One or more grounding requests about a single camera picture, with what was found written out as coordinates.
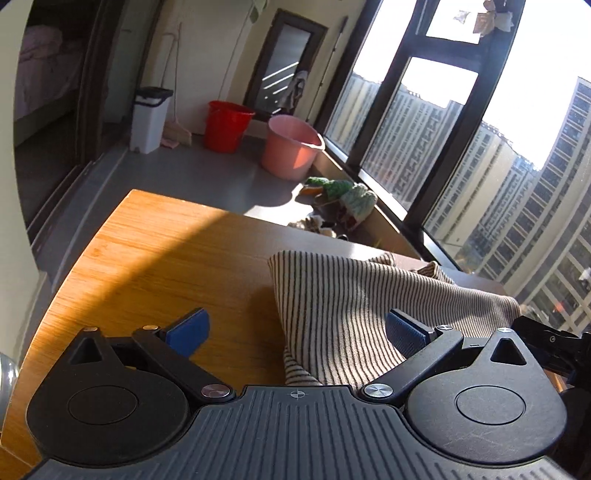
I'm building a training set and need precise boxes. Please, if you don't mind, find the white trash bin black lid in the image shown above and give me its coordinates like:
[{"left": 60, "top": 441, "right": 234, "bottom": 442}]
[{"left": 129, "top": 86, "right": 173, "bottom": 154}]

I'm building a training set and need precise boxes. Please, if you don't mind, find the broom with wooden handle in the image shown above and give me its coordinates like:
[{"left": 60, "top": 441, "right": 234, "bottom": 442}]
[{"left": 160, "top": 23, "right": 192, "bottom": 150}]

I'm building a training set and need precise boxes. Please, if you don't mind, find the light green plush slipper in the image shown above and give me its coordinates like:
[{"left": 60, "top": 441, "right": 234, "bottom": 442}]
[{"left": 339, "top": 184, "right": 378, "bottom": 231}]

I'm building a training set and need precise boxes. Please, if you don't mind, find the red plastic bucket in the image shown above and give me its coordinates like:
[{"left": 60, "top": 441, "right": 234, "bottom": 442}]
[{"left": 204, "top": 100, "right": 256, "bottom": 153}]

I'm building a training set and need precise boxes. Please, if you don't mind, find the pink plastic bucket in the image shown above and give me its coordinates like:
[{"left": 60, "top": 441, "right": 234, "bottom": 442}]
[{"left": 260, "top": 114, "right": 325, "bottom": 181}]

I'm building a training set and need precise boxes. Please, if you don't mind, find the striped beige knit garment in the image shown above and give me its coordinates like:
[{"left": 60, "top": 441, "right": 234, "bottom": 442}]
[{"left": 269, "top": 250, "right": 521, "bottom": 389}]

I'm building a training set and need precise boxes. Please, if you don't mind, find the long mop pole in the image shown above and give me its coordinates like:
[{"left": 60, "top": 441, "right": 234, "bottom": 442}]
[{"left": 305, "top": 15, "right": 349, "bottom": 122}]

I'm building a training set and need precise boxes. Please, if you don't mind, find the bed with pink bedding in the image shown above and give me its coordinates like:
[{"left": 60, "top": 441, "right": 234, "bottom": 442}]
[{"left": 14, "top": 25, "right": 84, "bottom": 120}]

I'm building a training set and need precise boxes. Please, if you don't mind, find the grey cloth on door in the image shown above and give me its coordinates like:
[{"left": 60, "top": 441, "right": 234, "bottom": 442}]
[{"left": 280, "top": 70, "right": 308, "bottom": 114}]

